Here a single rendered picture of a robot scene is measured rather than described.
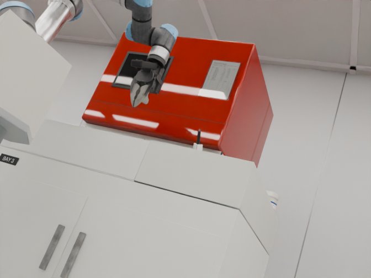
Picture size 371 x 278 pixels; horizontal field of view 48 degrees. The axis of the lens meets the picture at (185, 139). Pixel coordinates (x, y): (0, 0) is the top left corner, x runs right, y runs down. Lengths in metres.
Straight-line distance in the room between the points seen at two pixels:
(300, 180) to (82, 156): 2.30
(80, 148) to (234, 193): 0.57
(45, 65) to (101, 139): 0.30
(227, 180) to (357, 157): 2.39
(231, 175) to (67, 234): 0.54
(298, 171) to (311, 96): 0.71
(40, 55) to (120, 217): 0.55
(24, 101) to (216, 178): 0.61
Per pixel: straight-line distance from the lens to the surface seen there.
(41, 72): 1.37
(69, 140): 1.52
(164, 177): 1.29
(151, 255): 1.23
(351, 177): 3.46
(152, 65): 1.56
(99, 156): 1.42
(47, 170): 1.52
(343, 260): 3.29
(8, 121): 1.20
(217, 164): 1.25
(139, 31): 1.65
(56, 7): 1.80
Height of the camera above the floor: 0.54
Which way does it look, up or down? 20 degrees up
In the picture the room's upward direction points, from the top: 21 degrees clockwise
